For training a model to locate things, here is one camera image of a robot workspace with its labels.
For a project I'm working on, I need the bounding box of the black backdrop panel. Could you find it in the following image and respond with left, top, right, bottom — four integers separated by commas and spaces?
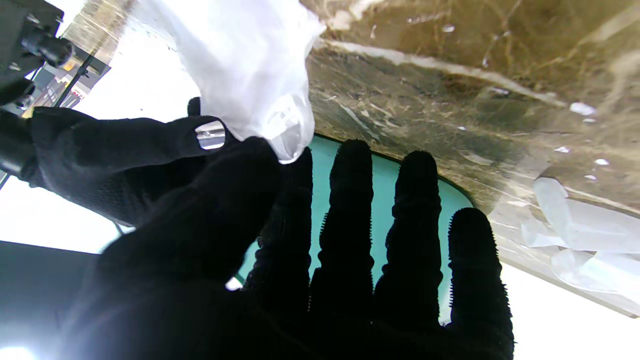
0, 240, 108, 351

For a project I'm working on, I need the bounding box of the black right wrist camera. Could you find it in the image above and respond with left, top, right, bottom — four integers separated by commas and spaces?
0, 0, 73, 106

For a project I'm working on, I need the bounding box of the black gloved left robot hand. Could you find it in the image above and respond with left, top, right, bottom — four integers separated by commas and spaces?
60, 136, 516, 360

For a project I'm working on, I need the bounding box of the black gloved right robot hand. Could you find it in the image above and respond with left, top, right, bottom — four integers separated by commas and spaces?
27, 96, 228, 228

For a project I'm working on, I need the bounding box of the teal plastic basket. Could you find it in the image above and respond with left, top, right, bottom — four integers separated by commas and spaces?
237, 134, 473, 321

